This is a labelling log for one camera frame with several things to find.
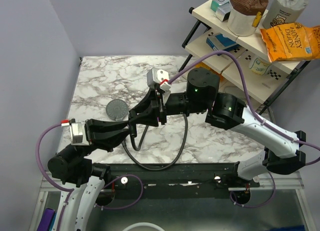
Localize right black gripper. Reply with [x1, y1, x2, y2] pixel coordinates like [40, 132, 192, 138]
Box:
[128, 88, 208, 129]

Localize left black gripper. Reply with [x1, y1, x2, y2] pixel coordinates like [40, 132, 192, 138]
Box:
[70, 117, 134, 159]

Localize black T-shaped fitting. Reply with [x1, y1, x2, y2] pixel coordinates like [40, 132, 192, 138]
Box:
[128, 121, 137, 138]

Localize grey shower head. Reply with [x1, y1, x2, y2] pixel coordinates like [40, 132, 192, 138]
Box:
[105, 99, 129, 121]

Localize black metal shower hose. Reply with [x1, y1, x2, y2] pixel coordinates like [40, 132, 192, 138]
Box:
[122, 114, 189, 171]

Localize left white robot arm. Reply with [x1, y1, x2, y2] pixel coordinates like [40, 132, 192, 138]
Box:
[47, 119, 130, 231]

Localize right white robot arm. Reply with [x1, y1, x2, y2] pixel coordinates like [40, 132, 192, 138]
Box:
[128, 68, 306, 187]

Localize orange snack bag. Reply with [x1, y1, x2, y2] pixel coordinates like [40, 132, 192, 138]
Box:
[195, 62, 225, 82]

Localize blue box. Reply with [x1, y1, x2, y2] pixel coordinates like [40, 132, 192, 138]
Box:
[206, 33, 240, 52]

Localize white round rim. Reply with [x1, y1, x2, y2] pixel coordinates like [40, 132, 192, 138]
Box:
[123, 222, 165, 231]

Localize cream three-tier shelf rack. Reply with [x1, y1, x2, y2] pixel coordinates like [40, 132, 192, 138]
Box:
[178, 0, 320, 114]

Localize purple box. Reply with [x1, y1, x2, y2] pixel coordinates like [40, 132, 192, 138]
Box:
[36, 208, 56, 231]

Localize silver small box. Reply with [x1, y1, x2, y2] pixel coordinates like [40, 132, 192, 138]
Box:
[215, 3, 231, 22]

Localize teal small box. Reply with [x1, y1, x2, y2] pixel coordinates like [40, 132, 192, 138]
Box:
[210, 0, 230, 12]

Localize yellow clip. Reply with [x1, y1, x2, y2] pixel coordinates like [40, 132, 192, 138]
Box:
[252, 11, 263, 28]

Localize white cup brown lid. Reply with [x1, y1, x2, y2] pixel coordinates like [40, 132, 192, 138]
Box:
[227, 0, 269, 37]

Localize orange honey dijon bag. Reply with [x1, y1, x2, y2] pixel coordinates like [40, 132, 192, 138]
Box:
[260, 22, 320, 63]

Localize grey cylindrical canister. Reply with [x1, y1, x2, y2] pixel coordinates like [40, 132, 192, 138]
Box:
[262, 0, 309, 29]

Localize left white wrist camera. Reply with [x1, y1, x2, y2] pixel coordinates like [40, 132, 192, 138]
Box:
[60, 118, 89, 146]

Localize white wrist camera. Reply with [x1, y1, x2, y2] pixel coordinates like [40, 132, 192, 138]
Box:
[146, 68, 172, 105]
[60, 118, 89, 146]

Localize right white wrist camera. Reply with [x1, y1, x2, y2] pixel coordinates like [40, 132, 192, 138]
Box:
[146, 68, 172, 105]

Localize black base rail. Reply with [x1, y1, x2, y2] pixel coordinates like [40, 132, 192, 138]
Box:
[92, 163, 260, 200]

